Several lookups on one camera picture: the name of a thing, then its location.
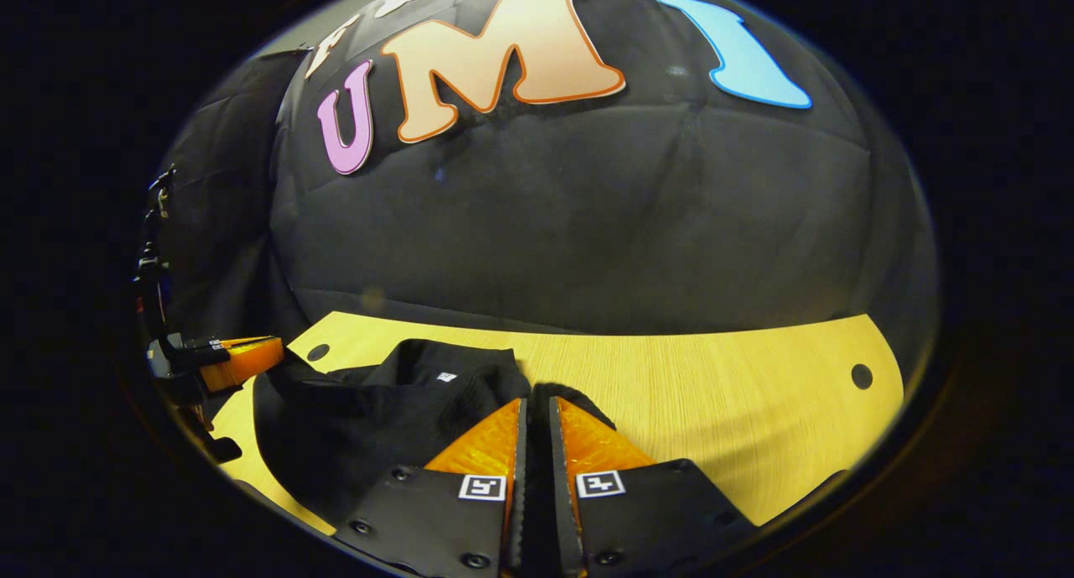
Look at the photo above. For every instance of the black buttoned coat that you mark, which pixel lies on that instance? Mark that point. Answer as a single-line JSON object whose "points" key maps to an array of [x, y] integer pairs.
{"points": [[369, 427]]}

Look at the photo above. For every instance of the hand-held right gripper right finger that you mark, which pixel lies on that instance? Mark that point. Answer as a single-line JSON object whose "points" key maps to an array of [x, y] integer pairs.
{"points": [[560, 494]]}

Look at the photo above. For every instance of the black backdrop cloth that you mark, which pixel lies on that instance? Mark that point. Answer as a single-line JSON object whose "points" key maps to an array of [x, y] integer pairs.
{"points": [[587, 209]]}

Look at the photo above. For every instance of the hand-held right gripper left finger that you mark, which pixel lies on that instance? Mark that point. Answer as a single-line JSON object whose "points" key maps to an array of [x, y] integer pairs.
{"points": [[518, 494]]}

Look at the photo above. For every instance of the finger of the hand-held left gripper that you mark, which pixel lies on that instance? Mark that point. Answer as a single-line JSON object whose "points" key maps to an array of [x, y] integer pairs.
{"points": [[247, 358]]}

